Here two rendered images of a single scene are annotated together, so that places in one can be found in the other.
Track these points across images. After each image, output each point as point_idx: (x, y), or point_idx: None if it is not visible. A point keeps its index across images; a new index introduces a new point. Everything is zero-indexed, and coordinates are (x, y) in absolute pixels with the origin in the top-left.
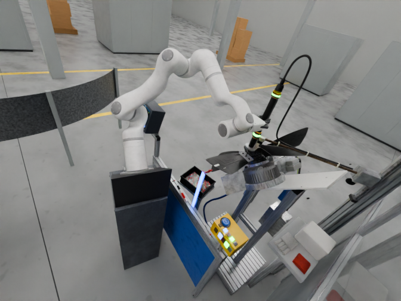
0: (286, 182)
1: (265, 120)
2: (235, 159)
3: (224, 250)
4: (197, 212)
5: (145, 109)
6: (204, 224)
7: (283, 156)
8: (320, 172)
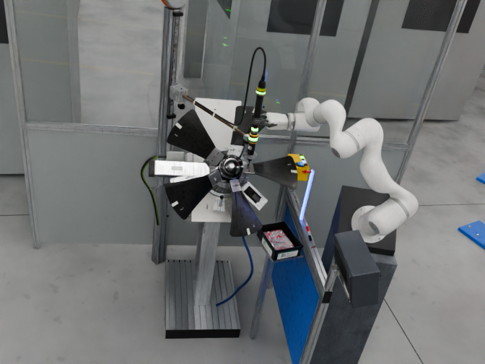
0: (224, 145)
1: (260, 115)
2: (268, 167)
3: (289, 188)
4: (298, 214)
5: (374, 210)
6: (296, 205)
7: (179, 162)
8: None
